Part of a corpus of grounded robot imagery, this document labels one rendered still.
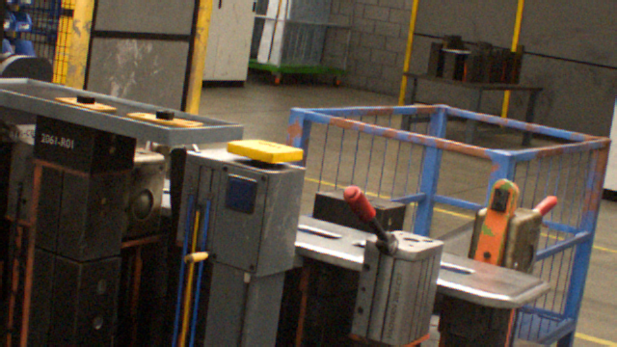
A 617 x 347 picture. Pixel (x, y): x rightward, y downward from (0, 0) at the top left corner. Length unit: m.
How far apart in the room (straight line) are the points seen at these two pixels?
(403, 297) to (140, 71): 3.97
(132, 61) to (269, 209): 3.96
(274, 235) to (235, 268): 0.05
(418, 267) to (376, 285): 0.05
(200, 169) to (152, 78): 3.84
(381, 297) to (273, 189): 0.21
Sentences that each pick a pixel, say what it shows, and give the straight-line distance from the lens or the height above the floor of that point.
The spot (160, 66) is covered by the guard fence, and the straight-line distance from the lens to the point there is 5.22.
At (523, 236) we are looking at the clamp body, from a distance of 1.56.
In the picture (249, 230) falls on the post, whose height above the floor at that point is 1.07.
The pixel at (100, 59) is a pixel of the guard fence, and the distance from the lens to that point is 4.85.
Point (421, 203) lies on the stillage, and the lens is 4.69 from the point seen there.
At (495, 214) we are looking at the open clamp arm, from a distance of 1.54.
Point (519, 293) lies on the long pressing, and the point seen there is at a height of 1.00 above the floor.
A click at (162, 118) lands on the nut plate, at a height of 1.16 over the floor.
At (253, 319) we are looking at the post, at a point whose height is 0.98.
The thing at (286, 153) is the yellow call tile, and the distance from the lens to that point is 1.13.
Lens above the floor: 1.32
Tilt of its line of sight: 9 degrees down
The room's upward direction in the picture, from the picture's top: 8 degrees clockwise
